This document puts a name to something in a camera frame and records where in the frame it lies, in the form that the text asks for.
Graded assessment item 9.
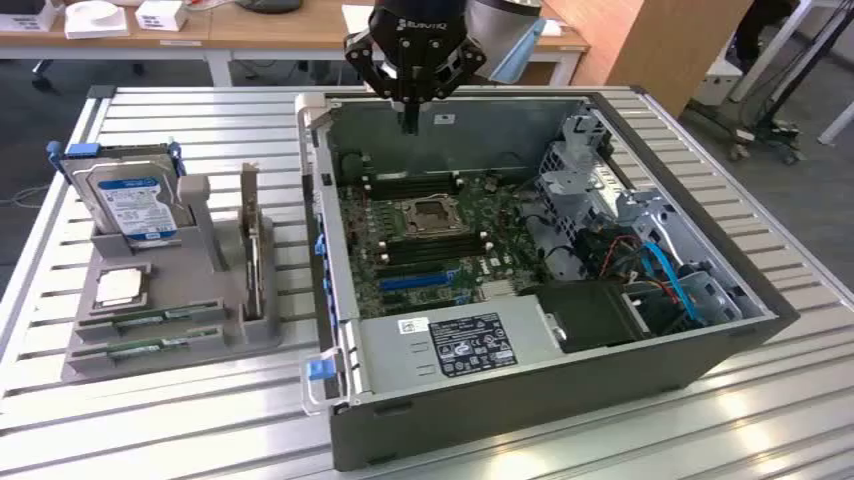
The metal disk bay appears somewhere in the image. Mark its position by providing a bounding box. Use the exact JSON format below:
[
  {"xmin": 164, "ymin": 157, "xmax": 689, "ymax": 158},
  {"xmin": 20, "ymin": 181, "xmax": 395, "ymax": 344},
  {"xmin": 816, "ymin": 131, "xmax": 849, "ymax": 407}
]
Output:
[{"xmin": 531, "ymin": 113, "xmax": 673, "ymax": 239}]

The blue disk caddy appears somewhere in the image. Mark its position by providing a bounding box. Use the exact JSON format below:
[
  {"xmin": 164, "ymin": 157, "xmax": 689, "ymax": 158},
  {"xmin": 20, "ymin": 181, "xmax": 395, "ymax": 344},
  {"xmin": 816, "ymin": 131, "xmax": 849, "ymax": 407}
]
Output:
[{"xmin": 44, "ymin": 140, "xmax": 186, "ymax": 177}]

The wooden desk with white frame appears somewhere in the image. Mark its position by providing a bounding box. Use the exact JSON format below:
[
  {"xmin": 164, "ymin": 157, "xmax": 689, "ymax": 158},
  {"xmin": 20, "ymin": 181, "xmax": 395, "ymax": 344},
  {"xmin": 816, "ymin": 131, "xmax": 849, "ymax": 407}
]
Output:
[{"xmin": 0, "ymin": 0, "xmax": 593, "ymax": 87}]

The green motherboard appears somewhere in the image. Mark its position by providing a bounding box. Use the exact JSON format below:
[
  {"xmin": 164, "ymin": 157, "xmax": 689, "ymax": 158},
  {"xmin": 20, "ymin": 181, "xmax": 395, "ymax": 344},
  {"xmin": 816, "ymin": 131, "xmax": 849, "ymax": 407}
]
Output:
[{"xmin": 335, "ymin": 168, "xmax": 559, "ymax": 320}]

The white floor cable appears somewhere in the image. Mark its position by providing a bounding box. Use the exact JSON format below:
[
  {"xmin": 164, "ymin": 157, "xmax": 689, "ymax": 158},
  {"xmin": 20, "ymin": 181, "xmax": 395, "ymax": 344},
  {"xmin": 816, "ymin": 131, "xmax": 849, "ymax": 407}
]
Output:
[{"xmin": 0, "ymin": 185, "xmax": 50, "ymax": 210}]

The grey parts rack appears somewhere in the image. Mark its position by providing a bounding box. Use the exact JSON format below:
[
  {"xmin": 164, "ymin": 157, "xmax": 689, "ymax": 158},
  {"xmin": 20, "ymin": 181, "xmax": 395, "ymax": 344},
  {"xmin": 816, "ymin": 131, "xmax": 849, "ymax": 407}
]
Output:
[{"xmin": 59, "ymin": 172, "xmax": 287, "ymax": 387}]

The blue flat disk wire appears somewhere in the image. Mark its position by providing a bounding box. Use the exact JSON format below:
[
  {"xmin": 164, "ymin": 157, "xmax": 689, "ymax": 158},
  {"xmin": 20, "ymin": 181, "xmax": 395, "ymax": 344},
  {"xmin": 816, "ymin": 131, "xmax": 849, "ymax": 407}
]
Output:
[{"xmin": 641, "ymin": 241, "xmax": 701, "ymax": 327}]

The silver CPU chip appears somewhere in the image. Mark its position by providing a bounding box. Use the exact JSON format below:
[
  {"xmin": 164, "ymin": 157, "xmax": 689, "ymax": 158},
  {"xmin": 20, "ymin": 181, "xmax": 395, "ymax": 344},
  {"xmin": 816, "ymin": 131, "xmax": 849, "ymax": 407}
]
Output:
[{"xmin": 92, "ymin": 268, "xmax": 152, "ymax": 310}]

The white box with round bowl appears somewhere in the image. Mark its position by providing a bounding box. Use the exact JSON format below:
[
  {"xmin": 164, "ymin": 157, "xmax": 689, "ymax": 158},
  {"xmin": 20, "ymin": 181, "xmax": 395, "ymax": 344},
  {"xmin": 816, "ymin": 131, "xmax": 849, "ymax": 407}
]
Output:
[{"xmin": 63, "ymin": 0, "xmax": 131, "ymax": 40}]

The white box under cabinet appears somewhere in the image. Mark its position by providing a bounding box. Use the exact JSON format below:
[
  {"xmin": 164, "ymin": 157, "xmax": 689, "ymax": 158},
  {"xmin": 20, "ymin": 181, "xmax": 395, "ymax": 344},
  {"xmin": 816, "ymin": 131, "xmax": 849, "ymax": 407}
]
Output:
[{"xmin": 695, "ymin": 58, "xmax": 746, "ymax": 107}]

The black wheeled stand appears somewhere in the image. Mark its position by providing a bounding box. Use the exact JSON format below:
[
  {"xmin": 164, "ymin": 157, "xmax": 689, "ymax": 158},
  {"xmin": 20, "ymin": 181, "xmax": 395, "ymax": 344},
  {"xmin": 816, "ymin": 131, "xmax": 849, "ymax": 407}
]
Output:
[{"xmin": 726, "ymin": 0, "xmax": 854, "ymax": 164}]

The blue case latch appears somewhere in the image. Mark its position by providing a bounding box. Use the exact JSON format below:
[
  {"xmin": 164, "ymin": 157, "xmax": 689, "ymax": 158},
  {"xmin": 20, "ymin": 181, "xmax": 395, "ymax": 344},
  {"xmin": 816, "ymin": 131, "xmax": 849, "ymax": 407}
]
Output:
[{"xmin": 302, "ymin": 356, "xmax": 337, "ymax": 387}]

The black RAM slot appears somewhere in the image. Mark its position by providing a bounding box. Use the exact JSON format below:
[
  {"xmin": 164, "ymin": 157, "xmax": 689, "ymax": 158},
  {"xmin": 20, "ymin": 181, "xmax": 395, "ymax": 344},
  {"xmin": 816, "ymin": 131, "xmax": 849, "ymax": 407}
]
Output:
[
  {"xmin": 381, "ymin": 234, "xmax": 489, "ymax": 252},
  {"xmin": 385, "ymin": 244, "xmax": 494, "ymax": 265},
  {"xmin": 369, "ymin": 172, "xmax": 457, "ymax": 187},
  {"xmin": 370, "ymin": 182, "xmax": 459, "ymax": 199}
]

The green RAM stick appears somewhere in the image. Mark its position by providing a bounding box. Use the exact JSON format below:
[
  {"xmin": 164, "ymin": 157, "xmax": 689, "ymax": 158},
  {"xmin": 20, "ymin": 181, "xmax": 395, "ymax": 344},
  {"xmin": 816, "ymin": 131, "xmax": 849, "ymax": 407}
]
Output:
[
  {"xmin": 108, "ymin": 306, "xmax": 196, "ymax": 330},
  {"xmin": 104, "ymin": 334, "xmax": 190, "ymax": 357}
]

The grey power supply unit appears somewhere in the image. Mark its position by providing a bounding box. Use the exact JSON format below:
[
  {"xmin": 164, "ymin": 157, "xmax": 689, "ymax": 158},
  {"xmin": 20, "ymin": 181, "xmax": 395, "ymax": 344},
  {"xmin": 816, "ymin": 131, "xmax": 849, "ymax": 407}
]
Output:
[{"xmin": 351, "ymin": 294, "xmax": 570, "ymax": 395}]

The graphics card with metal bracket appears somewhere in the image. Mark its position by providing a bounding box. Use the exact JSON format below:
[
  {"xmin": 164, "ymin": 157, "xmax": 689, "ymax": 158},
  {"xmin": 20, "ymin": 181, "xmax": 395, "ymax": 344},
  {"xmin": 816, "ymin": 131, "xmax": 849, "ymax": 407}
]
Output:
[{"xmin": 236, "ymin": 160, "xmax": 270, "ymax": 322}]

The red wire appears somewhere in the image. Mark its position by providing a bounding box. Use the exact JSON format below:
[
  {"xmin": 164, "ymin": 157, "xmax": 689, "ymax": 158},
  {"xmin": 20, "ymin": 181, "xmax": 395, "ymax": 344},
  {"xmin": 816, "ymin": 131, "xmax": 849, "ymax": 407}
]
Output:
[{"xmin": 625, "ymin": 277, "xmax": 677, "ymax": 298}]

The black fan shroud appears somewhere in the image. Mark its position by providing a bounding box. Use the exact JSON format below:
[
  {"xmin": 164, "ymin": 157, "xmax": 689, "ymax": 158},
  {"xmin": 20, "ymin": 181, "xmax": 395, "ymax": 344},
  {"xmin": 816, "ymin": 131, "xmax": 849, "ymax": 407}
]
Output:
[{"xmin": 535, "ymin": 278, "xmax": 654, "ymax": 355}]

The white cardboard box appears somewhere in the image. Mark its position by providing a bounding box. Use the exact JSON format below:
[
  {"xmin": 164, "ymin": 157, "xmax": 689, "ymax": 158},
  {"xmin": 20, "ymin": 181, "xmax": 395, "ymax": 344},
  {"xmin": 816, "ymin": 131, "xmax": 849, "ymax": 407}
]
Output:
[
  {"xmin": 0, "ymin": 0, "xmax": 56, "ymax": 32},
  {"xmin": 134, "ymin": 0, "xmax": 191, "ymax": 34}
]

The black wire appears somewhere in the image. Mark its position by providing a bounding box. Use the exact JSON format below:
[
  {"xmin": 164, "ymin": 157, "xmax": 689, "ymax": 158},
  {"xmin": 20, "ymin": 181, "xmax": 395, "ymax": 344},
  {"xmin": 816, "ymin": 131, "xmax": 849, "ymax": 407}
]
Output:
[{"xmin": 523, "ymin": 213, "xmax": 583, "ymax": 281}]

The wooden cabinet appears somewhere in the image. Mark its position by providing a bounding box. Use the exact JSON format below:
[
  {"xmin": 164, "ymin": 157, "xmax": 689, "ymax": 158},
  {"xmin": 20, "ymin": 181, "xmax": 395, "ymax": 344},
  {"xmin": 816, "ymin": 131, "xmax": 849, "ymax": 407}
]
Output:
[{"xmin": 541, "ymin": 0, "xmax": 757, "ymax": 120}]

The hard disk with blue label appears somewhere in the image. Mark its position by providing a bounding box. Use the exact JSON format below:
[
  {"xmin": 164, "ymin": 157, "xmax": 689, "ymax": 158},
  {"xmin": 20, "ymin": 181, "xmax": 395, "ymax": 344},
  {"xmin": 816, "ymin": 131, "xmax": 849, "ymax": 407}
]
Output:
[{"xmin": 66, "ymin": 153, "xmax": 186, "ymax": 247}]

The dark grey open PC case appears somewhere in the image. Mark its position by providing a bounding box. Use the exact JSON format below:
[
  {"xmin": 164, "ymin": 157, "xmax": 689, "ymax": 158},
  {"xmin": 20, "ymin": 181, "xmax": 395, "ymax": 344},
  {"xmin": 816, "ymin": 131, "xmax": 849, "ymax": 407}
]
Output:
[{"xmin": 294, "ymin": 86, "xmax": 804, "ymax": 474}]

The CPU socket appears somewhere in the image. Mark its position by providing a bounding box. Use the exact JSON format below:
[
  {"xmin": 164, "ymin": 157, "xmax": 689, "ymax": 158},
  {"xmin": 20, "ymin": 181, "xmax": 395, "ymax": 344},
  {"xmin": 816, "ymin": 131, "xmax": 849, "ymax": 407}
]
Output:
[{"xmin": 397, "ymin": 193, "xmax": 470, "ymax": 240}]

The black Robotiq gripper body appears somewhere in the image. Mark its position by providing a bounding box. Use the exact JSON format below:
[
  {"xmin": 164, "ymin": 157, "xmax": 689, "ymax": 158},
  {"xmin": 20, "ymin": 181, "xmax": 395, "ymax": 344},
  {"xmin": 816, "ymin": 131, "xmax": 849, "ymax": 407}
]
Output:
[{"xmin": 369, "ymin": 0, "xmax": 470, "ymax": 76}]

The blue expansion slot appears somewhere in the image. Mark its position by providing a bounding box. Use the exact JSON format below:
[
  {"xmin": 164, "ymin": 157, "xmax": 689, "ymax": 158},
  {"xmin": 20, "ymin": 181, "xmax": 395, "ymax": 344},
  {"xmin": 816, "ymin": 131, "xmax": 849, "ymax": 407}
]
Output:
[{"xmin": 378, "ymin": 271, "xmax": 463, "ymax": 293}]

